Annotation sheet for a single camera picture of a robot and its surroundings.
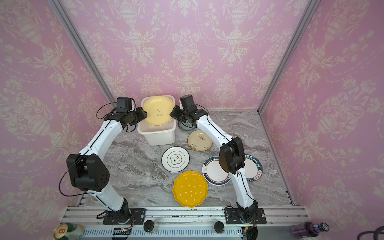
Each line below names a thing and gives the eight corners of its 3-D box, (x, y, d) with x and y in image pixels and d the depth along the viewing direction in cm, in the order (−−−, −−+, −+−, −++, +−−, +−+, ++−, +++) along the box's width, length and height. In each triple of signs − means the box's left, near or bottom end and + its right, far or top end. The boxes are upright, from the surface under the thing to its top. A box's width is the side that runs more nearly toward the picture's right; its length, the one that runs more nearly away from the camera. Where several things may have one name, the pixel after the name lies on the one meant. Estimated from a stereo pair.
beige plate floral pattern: (198, 156, 98) (199, 152, 93) (184, 139, 106) (183, 135, 102) (213, 146, 103) (213, 141, 98) (198, 131, 111) (198, 126, 107)
